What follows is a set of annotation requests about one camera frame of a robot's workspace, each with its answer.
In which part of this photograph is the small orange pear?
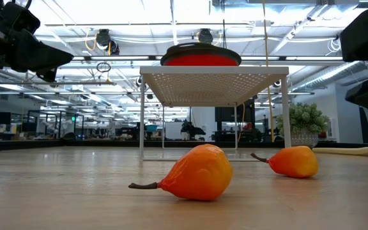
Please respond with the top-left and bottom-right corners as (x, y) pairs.
(250, 145), (319, 179)
(128, 143), (234, 202)

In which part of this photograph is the red and grey colander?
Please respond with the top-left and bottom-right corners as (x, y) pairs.
(160, 42), (242, 67)

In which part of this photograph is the pale yellow banana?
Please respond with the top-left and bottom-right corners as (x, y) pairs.
(311, 146), (368, 157)

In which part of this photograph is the green succulent in pot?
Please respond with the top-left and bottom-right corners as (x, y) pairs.
(275, 102), (331, 150)

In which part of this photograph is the white perforated metal shelf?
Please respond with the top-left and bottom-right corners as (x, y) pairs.
(139, 66), (292, 162)

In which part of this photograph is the hanging black cable loop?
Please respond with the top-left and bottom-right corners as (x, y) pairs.
(96, 61), (112, 73)

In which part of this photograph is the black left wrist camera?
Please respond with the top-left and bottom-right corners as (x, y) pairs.
(0, 1), (41, 35)

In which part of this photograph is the black ceiling cable reel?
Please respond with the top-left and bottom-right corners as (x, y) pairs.
(95, 28), (120, 56)
(197, 28), (215, 45)

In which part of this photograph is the black table frame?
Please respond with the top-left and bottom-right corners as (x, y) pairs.
(0, 139), (368, 153)

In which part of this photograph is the yellow hanging power cord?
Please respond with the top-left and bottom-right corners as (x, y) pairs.
(261, 0), (276, 144)

